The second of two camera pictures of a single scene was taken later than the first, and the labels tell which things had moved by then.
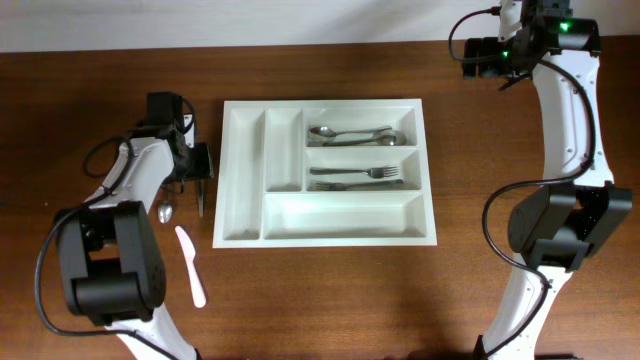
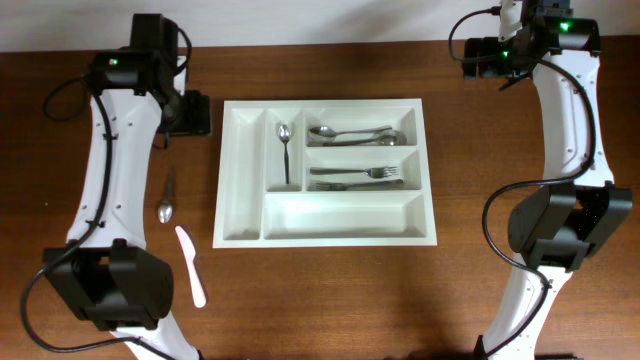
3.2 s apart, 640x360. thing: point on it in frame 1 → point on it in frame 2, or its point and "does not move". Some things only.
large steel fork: [345, 186] does not move
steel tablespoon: [386, 138] does not move
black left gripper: [203, 167] → [199, 120]
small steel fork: [378, 172] does not move
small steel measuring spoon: [201, 197] → [284, 133]
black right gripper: [489, 66] does not move
